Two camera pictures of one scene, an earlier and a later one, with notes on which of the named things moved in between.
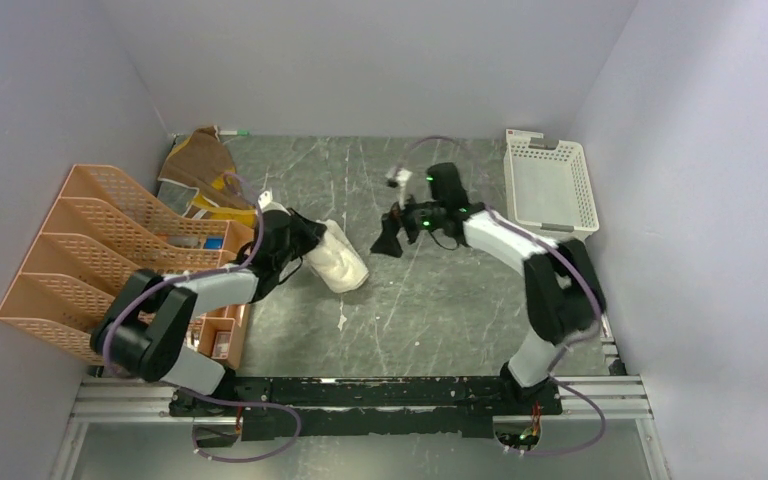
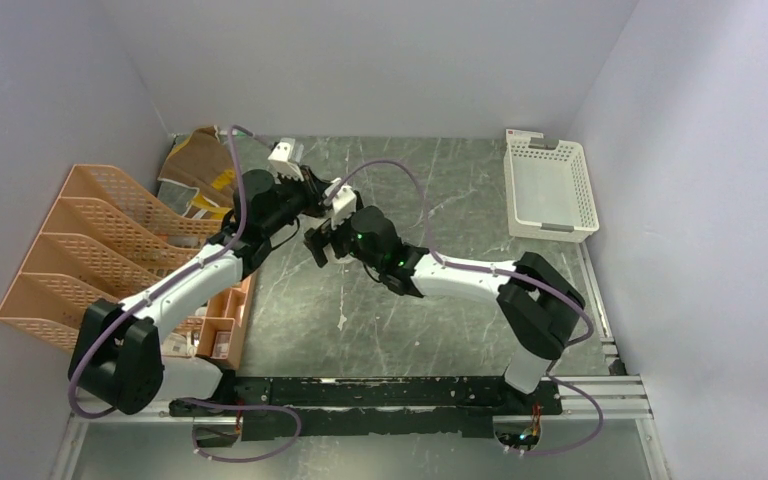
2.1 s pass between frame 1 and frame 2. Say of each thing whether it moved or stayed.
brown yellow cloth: stayed
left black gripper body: moved
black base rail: stayed
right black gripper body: moved
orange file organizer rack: stayed
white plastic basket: stayed
